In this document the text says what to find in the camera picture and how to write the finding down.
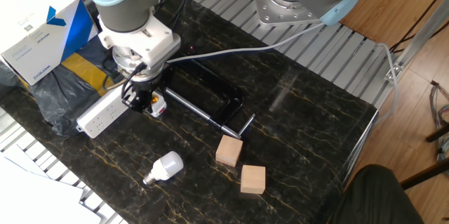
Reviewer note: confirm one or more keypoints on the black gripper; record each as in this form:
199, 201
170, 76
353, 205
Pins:
147, 87

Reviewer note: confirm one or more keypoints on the white bulb holder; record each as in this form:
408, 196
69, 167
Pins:
159, 106

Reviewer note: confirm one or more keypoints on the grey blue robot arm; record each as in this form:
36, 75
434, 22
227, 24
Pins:
126, 13

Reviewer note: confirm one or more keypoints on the white light bulb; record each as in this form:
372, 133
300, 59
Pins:
168, 166

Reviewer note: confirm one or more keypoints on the white power strip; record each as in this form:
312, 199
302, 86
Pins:
98, 118

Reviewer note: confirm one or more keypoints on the black plastic wrapped package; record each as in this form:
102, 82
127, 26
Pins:
63, 97

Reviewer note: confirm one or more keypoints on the black C-clamp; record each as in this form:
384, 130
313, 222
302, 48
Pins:
233, 103

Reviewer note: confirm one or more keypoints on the wooden cube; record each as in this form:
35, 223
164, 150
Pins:
229, 151
253, 180

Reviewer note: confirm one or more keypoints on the white blue cardboard box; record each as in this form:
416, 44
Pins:
31, 13

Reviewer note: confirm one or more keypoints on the white paper sheets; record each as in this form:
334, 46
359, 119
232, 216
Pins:
35, 199

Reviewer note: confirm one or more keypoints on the dark trousered person leg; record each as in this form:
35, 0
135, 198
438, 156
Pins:
375, 199

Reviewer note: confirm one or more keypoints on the dark wooden stool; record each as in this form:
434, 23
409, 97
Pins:
421, 176

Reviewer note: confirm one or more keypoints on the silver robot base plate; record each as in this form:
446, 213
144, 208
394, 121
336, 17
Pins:
277, 11

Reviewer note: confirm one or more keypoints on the aluminium frame rail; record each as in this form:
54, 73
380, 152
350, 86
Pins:
417, 34

